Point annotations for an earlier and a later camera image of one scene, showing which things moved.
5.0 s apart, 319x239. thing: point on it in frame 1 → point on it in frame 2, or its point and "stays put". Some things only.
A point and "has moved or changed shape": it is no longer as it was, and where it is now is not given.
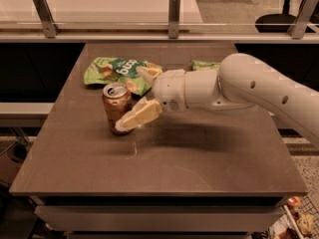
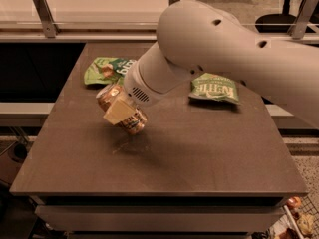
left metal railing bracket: [51, 30] stays put
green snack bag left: [137, 75] stays put
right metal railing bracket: [299, 25] stays put
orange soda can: [118, 103] has moved or changed shape
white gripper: [169, 90] → [135, 84]
